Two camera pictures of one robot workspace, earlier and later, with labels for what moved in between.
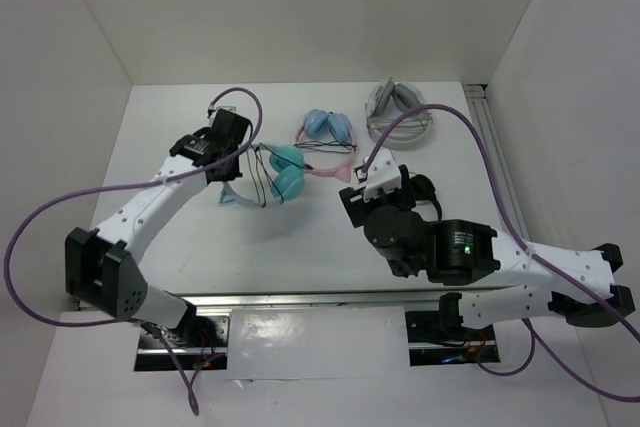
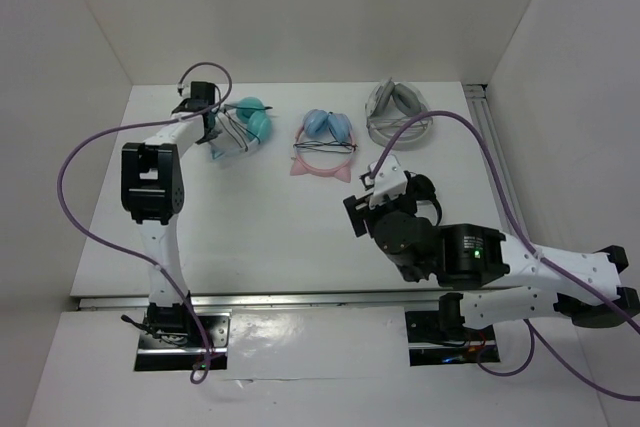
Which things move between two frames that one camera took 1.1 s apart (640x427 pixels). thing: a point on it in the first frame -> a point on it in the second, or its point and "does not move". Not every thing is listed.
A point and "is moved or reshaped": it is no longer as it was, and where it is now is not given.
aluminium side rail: x=479 y=106 does not move
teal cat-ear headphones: x=287 y=183 -> x=239 y=127
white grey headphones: x=386 y=102 does not move
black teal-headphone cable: x=258 y=164 is moved or reshaped
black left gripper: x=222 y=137 -> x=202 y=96
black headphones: x=414 y=188 does not move
